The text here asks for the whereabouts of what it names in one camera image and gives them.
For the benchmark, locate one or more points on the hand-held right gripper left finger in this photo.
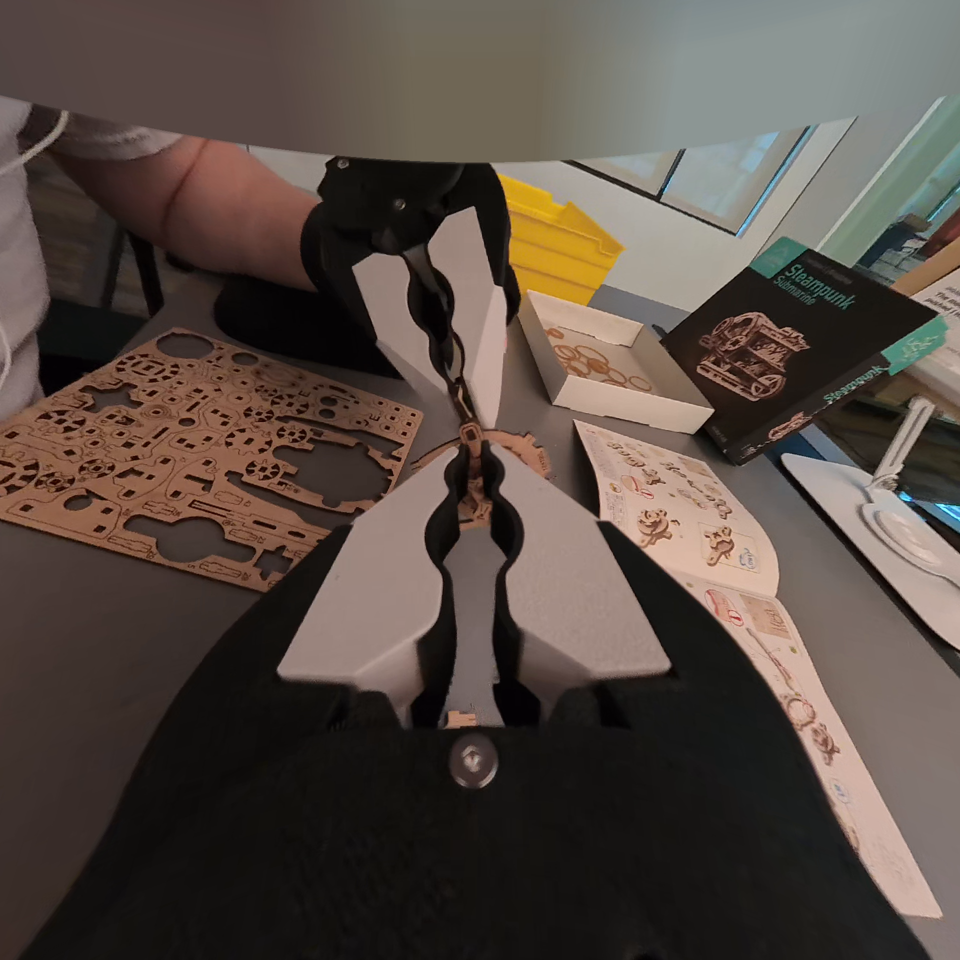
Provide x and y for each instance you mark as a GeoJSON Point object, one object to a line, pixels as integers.
{"type": "Point", "coordinates": [360, 600]}

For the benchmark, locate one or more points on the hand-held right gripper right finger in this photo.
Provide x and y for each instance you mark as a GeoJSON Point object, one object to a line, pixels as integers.
{"type": "Point", "coordinates": [585, 600]}

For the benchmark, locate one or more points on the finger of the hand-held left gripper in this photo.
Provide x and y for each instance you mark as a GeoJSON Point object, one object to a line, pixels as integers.
{"type": "Point", "coordinates": [394, 315]}
{"type": "Point", "coordinates": [480, 315]}

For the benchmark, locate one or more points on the small wooden peg piece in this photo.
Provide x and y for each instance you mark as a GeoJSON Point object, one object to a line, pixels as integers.
{"type": "Point", "coordinates": [470, 435]}

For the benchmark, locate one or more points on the wooden gear model assembly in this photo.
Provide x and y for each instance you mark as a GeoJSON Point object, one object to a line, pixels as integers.
{"type": "Point", "coordinates": [521, 446]}

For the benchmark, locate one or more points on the person's left forearm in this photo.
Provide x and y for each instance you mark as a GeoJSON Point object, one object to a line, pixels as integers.
{"type": "Point", "coordinates": [225, 202]}

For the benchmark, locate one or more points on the wooden laser-cut parts sheet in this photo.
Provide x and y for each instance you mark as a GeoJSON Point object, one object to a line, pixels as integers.
{"type": "Point", "coordinates": [187, 450]}

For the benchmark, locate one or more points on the black model kit box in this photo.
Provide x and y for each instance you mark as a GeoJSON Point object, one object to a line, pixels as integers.
{"type": "Point", "coordinates": [795, 352]}

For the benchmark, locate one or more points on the yellow plastic bin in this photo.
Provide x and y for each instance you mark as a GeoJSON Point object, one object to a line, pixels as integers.
{"type": "Point", "coordinates": [555, 240]}

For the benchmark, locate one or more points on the pile of thin rings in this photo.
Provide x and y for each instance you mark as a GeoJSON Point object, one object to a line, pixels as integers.
{"type": "Point", "coordinates": [592, 364]}

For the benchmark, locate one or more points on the instruction booklet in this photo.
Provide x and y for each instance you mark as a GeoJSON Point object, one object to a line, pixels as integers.
{"type": "Point", "coordinates": [675, 487]}

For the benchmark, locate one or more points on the white cardboard tray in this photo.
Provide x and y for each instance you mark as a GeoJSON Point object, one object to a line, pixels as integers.
{"type": "Point", "coordinates": [600, 405]}

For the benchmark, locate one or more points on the white base board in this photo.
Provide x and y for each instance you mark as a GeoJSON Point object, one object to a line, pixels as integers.
{"type": "Point", "coordinates": [825, 487]}

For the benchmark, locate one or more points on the window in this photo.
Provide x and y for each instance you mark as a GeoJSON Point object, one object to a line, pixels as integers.
{"type": "Point", "coordinates": [712, 180]}

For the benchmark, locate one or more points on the white desk lamp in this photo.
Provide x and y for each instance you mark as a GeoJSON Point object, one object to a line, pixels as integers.
{"type": "Point", "coordinates": [907, 439]}

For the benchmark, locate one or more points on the person's torso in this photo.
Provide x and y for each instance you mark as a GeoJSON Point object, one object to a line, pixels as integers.
{"type": "Point", "coordinates": [19, 262]}

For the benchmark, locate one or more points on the beige sign board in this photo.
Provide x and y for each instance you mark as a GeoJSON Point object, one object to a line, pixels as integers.
{"type": "Point", "coordinates": [937, 292]}

